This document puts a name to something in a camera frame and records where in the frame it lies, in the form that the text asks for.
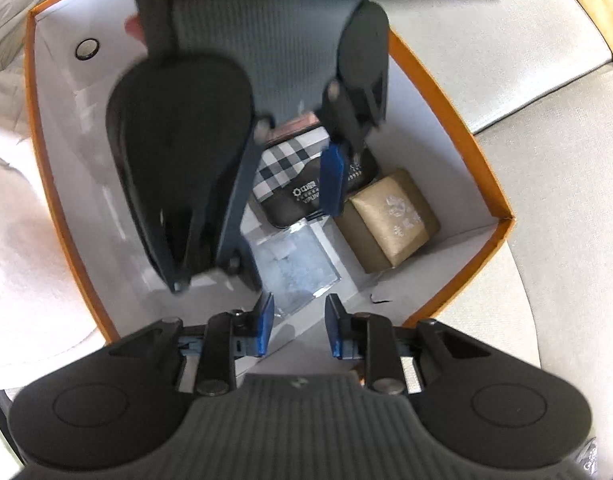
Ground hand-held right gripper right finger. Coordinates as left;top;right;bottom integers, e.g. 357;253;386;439
324;294;488;396

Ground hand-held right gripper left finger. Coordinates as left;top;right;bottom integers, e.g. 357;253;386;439
108;292;277;398

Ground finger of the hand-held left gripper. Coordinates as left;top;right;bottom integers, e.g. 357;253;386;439
319;79;383;217
210;118;270;292

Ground dark blue tin box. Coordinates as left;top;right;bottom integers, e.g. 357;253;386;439
254;127;380;233

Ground gold box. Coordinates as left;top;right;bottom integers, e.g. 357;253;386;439
335;169;441;275

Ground orange cardboard box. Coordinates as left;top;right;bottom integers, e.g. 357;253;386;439
22;0;515;347

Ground reddish brown flat box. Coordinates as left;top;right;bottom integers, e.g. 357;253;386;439
269;111;321;142

